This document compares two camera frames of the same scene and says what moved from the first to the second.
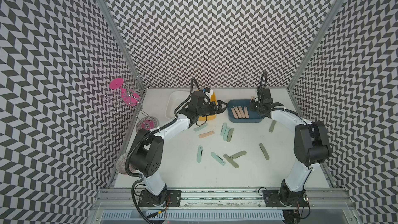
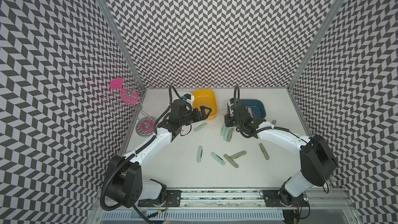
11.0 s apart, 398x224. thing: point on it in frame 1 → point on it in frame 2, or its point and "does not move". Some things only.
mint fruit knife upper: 223,129 does not move
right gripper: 252,105 → 228,119
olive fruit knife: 265,151 does not move
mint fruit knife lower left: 200,152 does not move
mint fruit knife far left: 200,127 does not move
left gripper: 215,110 → 198,116
